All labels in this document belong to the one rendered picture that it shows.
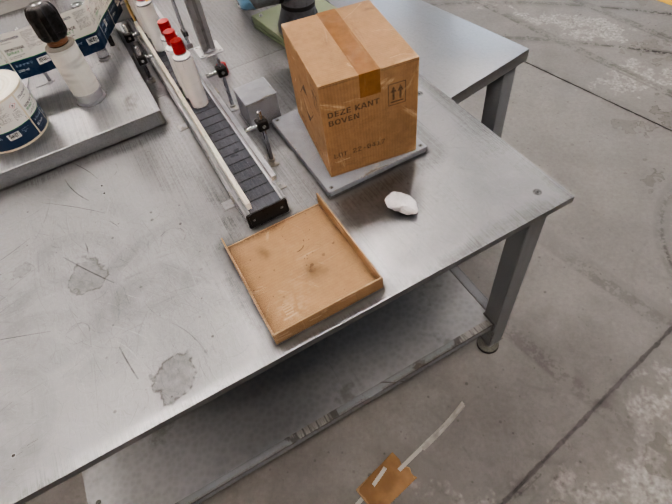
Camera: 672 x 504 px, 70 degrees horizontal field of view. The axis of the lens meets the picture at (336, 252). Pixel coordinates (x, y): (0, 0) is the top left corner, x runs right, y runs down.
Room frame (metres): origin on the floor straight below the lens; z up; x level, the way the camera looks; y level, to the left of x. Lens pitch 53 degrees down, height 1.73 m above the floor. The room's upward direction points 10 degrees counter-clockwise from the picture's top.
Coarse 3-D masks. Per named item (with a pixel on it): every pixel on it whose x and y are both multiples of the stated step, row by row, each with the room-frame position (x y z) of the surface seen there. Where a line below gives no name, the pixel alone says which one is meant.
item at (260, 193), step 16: (176, 80) 1.43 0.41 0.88; (208, 96) 1.32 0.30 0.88; (208, 112) 1.23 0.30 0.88; (208, 128) 1.16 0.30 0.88; (224, 128) 1.15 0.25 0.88; (224, 144) 1.08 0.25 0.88; (240, 144) 1.07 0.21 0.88; (224, 160) 1.01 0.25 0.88; (240, 160) 1.00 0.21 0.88; (240, 176) 0.94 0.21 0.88; (256, 176) 0.93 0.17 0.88; (256, 192) 0.87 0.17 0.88; (272, 192) 0.86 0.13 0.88; (256, 208) 0.82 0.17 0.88
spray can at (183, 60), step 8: (176, 40) 1.28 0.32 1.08; (176, 48) 1.26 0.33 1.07; (184, 48) 1.28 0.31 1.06; (176, 56) 1.27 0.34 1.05; (184, 56) 1.26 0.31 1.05; (176, 64) 1.26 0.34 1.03; (184, 64) 1.26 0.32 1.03; (192, 64) 1.27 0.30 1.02; (184, 72) 1.26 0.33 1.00; (192, 72) 1.26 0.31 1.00; (184, 80) 1.26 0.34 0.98; (192, 80) 1.26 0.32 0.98; (200, 80) 1.28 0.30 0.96; (192, 88) 1.26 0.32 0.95; (200, 88) 1.27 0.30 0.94; (192, 96) 1.26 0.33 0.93; (200, 96) 1.26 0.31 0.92; (192, 104) 1.26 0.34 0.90; (200, 104) 1.26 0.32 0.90
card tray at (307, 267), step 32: (288, 224) 0.79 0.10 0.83; (320, 224) 0.77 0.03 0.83; (256, 256) 0.71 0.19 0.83; (288, 256) 0.69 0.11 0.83; (320, 256) 0.67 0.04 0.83; (352, 256) 0.66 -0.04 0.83; (256, 288) 0.62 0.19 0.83; (288, 288) 0.60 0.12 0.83; (320, 288) 0.59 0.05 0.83; (352, 288) 0.57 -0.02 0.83; (288, 320) 0.52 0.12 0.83; (320, 320) 0.51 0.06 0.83
